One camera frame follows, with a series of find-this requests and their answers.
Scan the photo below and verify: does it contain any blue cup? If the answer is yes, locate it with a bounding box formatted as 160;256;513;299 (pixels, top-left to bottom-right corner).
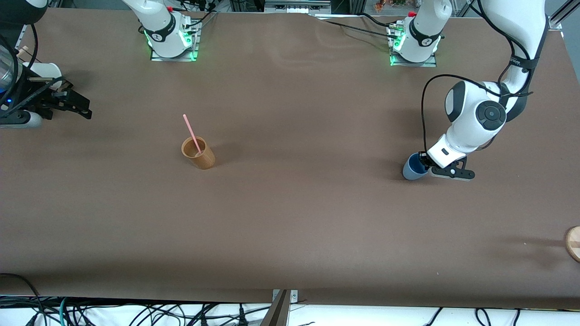
402;153;430;181

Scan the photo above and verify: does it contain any pink chopstick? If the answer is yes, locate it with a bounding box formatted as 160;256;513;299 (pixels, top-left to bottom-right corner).
183;114;203;155

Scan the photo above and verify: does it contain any white cup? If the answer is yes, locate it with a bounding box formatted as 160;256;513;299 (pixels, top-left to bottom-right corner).
23;62;63;90

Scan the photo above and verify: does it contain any wooden cup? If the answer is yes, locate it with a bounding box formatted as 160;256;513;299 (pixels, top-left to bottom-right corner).
181;136;216;170

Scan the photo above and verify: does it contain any round wooden disc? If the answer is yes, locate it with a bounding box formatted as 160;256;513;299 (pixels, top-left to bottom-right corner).
564;226;580;264

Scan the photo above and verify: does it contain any grey background device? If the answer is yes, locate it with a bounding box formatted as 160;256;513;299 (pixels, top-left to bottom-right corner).
264;0;332;14

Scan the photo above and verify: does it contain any dark slanted support bar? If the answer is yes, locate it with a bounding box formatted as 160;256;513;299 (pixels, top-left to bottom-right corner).
260;290;290;326

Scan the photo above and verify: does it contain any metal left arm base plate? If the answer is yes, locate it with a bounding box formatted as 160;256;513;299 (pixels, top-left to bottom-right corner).
387;23;438;67

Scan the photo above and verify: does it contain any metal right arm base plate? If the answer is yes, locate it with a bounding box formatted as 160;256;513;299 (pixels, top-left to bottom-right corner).
150;18;201;62

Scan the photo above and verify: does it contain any short black table cable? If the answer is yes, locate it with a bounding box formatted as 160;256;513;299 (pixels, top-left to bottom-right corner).
360;13;397;29

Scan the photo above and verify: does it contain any long black table cable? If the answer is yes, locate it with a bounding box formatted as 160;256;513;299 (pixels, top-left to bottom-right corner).
317;18;399;39

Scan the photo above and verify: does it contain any aluminium frame profile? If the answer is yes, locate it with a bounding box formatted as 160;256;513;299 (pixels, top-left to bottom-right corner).
546;0;580;30

